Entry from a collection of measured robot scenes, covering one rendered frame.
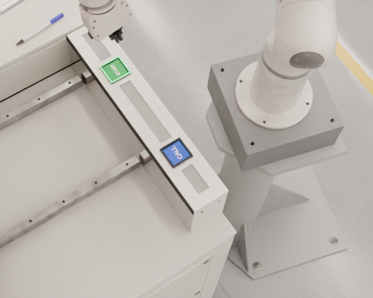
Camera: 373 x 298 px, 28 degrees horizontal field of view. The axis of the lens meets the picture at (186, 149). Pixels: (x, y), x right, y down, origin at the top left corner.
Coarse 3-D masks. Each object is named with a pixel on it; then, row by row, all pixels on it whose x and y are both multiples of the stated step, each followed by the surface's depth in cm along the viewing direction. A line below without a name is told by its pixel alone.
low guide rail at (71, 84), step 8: (72, 80) 188; (80, 80) 188; (56, 88) 187; (64, 88) 187; (72, 88) 189; (40, 96) 186; (48, 96) 186; (56, 96) 187; (24, 104) 184; (32, 104) 184; (40, 104) 186; (48, 104) 188; (8, 112) 183; (16, 112) 183; (24, 112) 184; (32, 112) 186; (0, 120) 182; (8, 120) 183; (16, 120) 185; (0, 128) 183
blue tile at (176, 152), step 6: (174, 144) 169; (180, 144) 169; (162, 150) 169; (168, 150) 169; (174, 150) 169; (180, 150) 169; (168, 156) 168; (174, 156) 168; (180, 156) 168; (186, 156) 168; (174, 162) 167
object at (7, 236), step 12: (120, 168) 178; (132, 168) 180; (96, 180) 177; (108, 180) 177; (72, 192) 175; (84, 192) 175; (60, 204) 174; (72, 204) 176; (36, 216) 172; (48, 216) 173; (12, 228) 170; (24, 228) 170; (0, 240) 169; (12, 240) 172
